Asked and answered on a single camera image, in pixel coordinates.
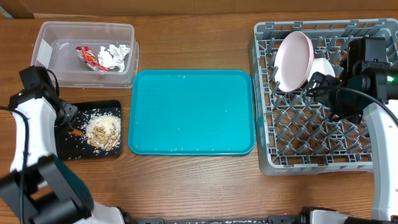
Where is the foil wrapper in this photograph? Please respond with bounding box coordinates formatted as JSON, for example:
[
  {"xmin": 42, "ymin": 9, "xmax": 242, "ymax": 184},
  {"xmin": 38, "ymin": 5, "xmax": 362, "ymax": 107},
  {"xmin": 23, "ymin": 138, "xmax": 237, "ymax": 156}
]
[{"xmin": 98, "ymin": 44, "xmax": 130, "ymax": 72}]

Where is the peanut shells pile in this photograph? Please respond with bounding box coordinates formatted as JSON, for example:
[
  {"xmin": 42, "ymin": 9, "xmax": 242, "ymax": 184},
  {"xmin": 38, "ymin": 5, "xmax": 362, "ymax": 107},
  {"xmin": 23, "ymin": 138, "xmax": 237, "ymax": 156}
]
[{"xmin": 86, "ymin": 126, "xmax": 121, "ymax": 151}]

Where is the white rice pile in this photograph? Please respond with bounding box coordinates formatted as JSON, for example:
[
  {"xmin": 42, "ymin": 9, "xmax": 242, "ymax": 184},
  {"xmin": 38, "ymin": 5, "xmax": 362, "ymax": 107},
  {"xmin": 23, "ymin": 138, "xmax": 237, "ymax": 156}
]
[{"xmin": 67, "ymin": 107, "xmax": 122, "ymax": 155}]

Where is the grey dishwasher rack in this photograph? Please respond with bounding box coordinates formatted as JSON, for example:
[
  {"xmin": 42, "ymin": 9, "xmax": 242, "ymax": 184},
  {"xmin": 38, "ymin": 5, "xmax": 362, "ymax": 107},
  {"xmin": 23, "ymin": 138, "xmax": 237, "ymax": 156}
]
[{"xmin": 249, "ymin": 19, "xmax": 397, "ymax": 175}]

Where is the cream bowl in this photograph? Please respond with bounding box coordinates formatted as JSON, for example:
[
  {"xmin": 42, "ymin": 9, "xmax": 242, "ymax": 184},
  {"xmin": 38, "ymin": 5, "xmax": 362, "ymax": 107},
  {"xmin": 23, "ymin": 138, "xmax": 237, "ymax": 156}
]
[{"xmin": 307, "ymin": 58, "xmax": 336, "ymax": 82}]

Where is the large white plate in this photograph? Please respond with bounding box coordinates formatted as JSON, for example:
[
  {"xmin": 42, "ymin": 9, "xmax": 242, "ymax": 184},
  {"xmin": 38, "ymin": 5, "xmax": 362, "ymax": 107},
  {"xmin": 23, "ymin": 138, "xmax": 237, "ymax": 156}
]
[{"xmin": 274, "ymin": 31, "xmax": 314, "ymax": 92}]

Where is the red snack wrapper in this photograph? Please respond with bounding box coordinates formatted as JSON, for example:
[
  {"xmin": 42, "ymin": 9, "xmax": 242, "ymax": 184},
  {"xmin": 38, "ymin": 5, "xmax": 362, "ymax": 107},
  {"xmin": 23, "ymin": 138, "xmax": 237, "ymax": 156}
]
[{"xmin": 76, "ymin": 46, "xmax": 108, "ymax": 72}]

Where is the black food waste tray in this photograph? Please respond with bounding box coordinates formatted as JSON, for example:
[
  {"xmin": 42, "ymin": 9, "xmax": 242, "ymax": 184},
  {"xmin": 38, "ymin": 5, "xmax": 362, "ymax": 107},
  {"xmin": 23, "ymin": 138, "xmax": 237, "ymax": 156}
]
[{"xmin": 55, "ymin": 100, "xmax": 122, "ymax": 160}]

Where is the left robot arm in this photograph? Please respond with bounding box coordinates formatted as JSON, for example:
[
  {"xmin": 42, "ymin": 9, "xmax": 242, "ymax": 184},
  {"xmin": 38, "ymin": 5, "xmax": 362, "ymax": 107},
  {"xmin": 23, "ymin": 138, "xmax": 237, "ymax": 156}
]
[{"xmin": 1, "ymin": 66, "xmax": 135, "ymax": 224}]

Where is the clear plastic waste bin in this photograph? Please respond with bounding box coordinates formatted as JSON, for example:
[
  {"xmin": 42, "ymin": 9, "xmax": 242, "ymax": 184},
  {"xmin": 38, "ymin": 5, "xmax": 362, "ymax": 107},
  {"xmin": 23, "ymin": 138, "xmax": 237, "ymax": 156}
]
[{"xmin": 30, "ymin": 21, "xmax": 139, "ymax": 88}]

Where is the orange carrot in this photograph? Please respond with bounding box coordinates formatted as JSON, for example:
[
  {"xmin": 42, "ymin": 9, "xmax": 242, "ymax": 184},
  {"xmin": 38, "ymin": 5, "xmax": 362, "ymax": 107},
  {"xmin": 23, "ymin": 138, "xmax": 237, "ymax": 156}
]
[{"xmin": 70, "ymin": 129, "xmax": 85, "ymax": 136}]

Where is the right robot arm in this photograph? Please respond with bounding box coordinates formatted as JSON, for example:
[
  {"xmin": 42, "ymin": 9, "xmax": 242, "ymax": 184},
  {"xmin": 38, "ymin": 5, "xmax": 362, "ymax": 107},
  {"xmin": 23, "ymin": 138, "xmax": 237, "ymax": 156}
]
[{"xmin": 298, "ymin": 37, "xmax": 397, "ymax": 223}]

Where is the teal serving tray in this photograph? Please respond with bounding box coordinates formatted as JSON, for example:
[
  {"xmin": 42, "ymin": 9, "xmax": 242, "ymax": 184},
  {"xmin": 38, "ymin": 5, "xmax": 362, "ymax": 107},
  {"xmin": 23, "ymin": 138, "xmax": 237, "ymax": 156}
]
[{"xmin": 127, "ymin": 70, "xmax": 256, "ymax": 156}]

